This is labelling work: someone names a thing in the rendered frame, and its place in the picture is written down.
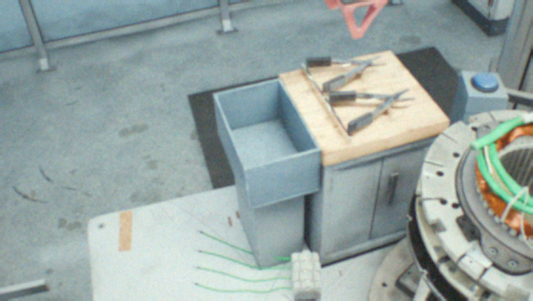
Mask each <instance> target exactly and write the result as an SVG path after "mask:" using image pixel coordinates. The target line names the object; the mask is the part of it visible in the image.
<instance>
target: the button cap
mask: <svg viewBox="0 0 533 301"><path fill-rule="evenodd" d="M473 81H474V84H475V85H476V86H478V88H480V89H482V90H494V89H495V87H496V85H497V80H496V78H495V77H494V76H493V75H491V74H489V73H485V72H481V73H478V74H476V75H475V76H474V79H473Z"/></svg>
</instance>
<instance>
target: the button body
mask: <svg viewBox="0 0 533 301"><path fill-rule="evenodd" d="M478 73H480V72H469V71H461V73H460V75H461V76H460V80H459V84H458V87H457V90H456V94H455V101H454V105H453V108H452V112H451V115H450V118H449V123H448V127H447V128H449V127H451V126H452V125H454V124H456V123H458V122H460V121H462V122H463V123H464V124H465V125H466V126H467V125H469V124H470V123H469V122H468V119H469V117H470V116H472V115H475V114H479V113H483V112H488V113H489V112H490V111H501V110H505V106H506V103H507V100H508V96H507V93H506V91H505V88H504V86H503V82H502V80H501V77H500V75H499V74H498V73H497V72H486V73H489V74H491V75H493V76H494V77H495V78H496V80H497V81H498V82H499V88H498V90H497V91H495V92H494V93H482V92H480V91H478V90H476V89H475V88H473V87H472V85H471V83H470V80H471V77H472V76H474V75H476V74H478Z"/></svg>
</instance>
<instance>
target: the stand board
mask: <svg viewBox="0 0 533 301"><path fill-rule="evenodd" d="M379 55H380V56H381V58H379V59H377V60H375V61H373V63H374V64H379V63H386V66H380V67H374V68H367V69H366V70H365V72H366V74H365V82H362V81H361V79H360V78H359V77H358V75H356V76H355V77H353V78H352V79H350V80H349V81H347V82H346V84H345V85H344V86H342V87H339V88H338V89H336V90H332V91H345V90H355V91H357V92H365V93H385V94H387V95H392V94H394V93H397V92H400V91H403V90H407V89H409V92H407V93H405V94H403V95H401V98H409V97H416V99H415V100H411V101H405V102H399V103H398V102H397V103H394V104H393V105H392V107H393V112H392V117H391V118H388V117H387V115H386V114H385V112H384V111H383V112H382V113H380V114H379V115H378V116H376V117H375V118H374V119H372V122H371V123H369V124H367V125H365V126H363V127H361V128H359V129H357V130H355V131H353V132H349V133H350V136H351V145H348V144H347V143H346V141H345V139H344V138H343V136H342V134H341V133H340V131H339V130H338V128H337V126H336V125H335V123H334V122H332V120H331V118H330V117H329V115H328V114H327V111H326V109H325V107H324V106H323V104H322V103H321V101H320V99H319V98H318V96H317V95H316V93H315V92H314V90H313V88H312V87H311V85H309V84H308V82H307V81H306V78H305V77H304V75H303V74H302V72H301V70H296V71H292V72H286V73H282V74H279V75H278V78H280V79H281V80H282V82H283V84H284V86H285V87H286V89H287V91H288V93H289V94H290V96H291V98H292V99H293V101H294V103H295V105H296V106H297V108H298V110H299V112H300V113H301V115H302V117H303V119H304V120H305V122H306V124H308V126H309V128H310V130H311V131H312V133H313V135H314V138H315V139H316V141H317V143H318V145H319V146H320V148H321V162H322V164H323V166H324V167H325V166H329V165H333V164H337V163H341V162H344V161H347V160H351V158H354V157H358V156H362V155H366V154H369V153H372V152H376V151H383V150H387V149H389V148H393V147H397V146H401V145H403V144H407V143H411V142H414V141H418V140H422V139H425V138H428V137H431V136H435V135H438V134H442V133H443V132H444V131H446V130H447V127H448V123H449V120H448V119H447V118H446V117H445V115H444V113H443V112H442V111H441V110H440V109H439V108H438V107H437V105H436V103H435V102H434V101H433V100H432V99H431V98H430V96H429V95H428V94H427V93H426V92H425V91H424V90H423V88H422V87H421V86H420V85H419V84H418V83H417V82H416V80H415V79H414V78H413V77H412V76H411V75H410V74H409V73H408V71H407V70H406V69H405V68H404V67H403V66H402V63H401V62H400V61H399V60H398V59H397V58H396V57H395V56H394V54H393V53H392V52H391V51H390V50H388V51H384V52H380V53H375V54H371V55H367V56H363V57H361V56H359V57H354V58H350V59H358V60H360V61H365V60H367V59H370V58H373V57H376V56H379ZM352 69H354V66H350V65H344V66H341V65H332V64H331V67H324V68H308V69H307V70H308V71H309V73H310V74H311V76H313V77H314V79H315V80H316V82H317V84H318V85H319V88H320V89H321V90H322V83H323V82H325V81H327V80H329V79H331V78H333V77H336V76H338V75H340V74H346V73H347V72H349V71H350V70H352ZM354 70H355V69H354ZM380 102H381V101H373V100H369V101H366V99H356V101H352V102H337V103H330V105H331V107H332V108H333V109H334V110H335V111H336V113H337V114H338V116H339V117H340V119H341V120H342V122H343V123H344V125H345V127H346V129H347V122H349V121H351V120H353V119H355V118H357V117H359V116H361V115H363V114H365V113H367V112H369V111H370V112H372V111H373V110H375V109H376V108H378V107H379V106H380Z"/></svg>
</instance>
